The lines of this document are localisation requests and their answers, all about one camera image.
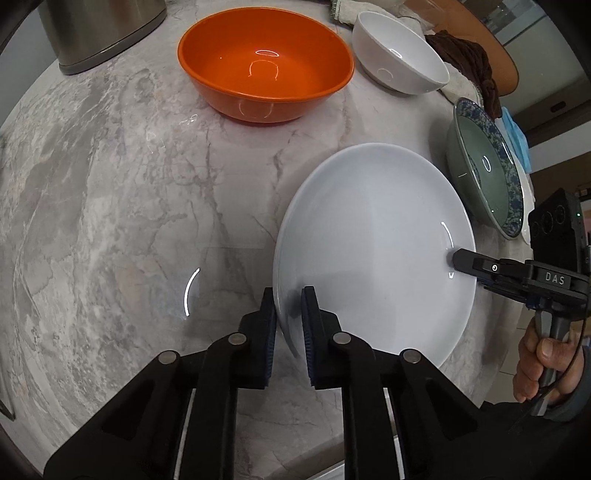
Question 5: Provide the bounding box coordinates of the white towel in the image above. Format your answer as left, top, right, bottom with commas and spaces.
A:
329, 0, 485, 109

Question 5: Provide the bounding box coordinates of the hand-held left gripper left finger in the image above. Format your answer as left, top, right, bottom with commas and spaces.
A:
44, 287, 278, 480

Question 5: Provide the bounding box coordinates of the brown cloth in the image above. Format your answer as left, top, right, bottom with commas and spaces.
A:
425, 29, 504, 121

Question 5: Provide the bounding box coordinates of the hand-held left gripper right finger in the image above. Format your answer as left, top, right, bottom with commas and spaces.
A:
300, 286, 509, 480

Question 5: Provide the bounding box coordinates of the person's dark clothing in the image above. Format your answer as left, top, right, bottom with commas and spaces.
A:
475, 399, 591, 480

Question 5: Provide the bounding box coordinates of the person's right hand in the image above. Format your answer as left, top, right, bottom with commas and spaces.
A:
513, 319, 583, 403

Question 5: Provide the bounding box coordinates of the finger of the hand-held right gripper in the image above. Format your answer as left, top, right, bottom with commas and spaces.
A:
450, 248, 532, 283
482, 281, 539, 309

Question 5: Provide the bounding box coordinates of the blue face mask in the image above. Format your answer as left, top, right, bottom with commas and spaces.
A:
499, 106, 532, 174

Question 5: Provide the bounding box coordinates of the orange plastic bowl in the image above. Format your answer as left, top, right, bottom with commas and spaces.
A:
178, 8, 355, 123

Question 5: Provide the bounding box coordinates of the person's right forearm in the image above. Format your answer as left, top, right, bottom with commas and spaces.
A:
542, 344, 591, 423

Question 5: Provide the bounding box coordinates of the small white plate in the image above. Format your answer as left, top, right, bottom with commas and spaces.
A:
513, 159, 536, 246

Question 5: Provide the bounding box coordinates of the green bowl with patterned rim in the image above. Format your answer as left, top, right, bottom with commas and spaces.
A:
445, 98, 527, 241

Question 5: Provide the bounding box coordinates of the white ceramic bowl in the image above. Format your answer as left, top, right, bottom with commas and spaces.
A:
352, 11, 451, 95

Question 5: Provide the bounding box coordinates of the large white plate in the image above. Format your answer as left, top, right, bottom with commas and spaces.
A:
272, 143, 477, 370

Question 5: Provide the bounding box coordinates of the round brown wooden board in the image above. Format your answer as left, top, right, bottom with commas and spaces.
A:
416, 0, 520, 97

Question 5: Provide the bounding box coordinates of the stainless steel kettle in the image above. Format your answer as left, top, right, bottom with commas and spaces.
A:
37, 0, 168, 76

